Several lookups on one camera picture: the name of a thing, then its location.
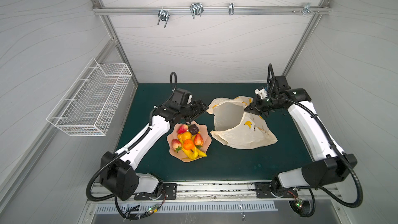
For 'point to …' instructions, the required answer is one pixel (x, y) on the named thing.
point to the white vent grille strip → (146, 208)
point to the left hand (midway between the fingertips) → (208, 108)
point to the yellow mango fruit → (186, 135)
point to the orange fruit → (188, 144)
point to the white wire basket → (89, 106)
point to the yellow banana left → (192, 154)
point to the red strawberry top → (182, 128)
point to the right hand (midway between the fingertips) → (247, 105)
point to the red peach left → (176, 144)
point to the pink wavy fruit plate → (181, 154)
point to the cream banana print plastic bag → (237, 127)
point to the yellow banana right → (199, 153)
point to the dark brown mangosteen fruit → (194, 129)
